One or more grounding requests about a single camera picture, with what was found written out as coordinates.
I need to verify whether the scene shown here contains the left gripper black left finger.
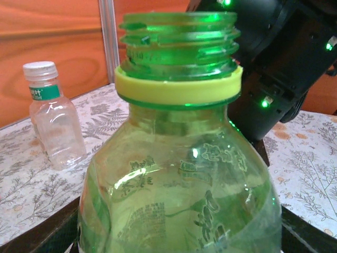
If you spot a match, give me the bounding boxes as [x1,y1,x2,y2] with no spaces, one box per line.
[0,196,81,253]

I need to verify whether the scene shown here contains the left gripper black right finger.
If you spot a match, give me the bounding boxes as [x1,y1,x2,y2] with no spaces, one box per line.
[281,204,337,253]

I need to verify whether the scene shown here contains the green plastic bottle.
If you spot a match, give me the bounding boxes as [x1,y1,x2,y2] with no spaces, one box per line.
[77,12,284,253]

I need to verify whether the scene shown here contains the small clear plastic bottle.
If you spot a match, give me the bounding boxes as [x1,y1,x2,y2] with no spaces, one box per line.
[22,61,87,171]

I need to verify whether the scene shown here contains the white bottle cap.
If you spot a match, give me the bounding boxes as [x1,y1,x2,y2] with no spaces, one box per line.
[22,61,58,80]

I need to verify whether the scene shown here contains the floral patterned tablecloth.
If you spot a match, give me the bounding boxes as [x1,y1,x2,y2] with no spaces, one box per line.
[0,83,337,253]

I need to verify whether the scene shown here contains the aluminium corner post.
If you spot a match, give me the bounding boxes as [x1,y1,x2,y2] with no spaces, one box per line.
[99,0,121,85]

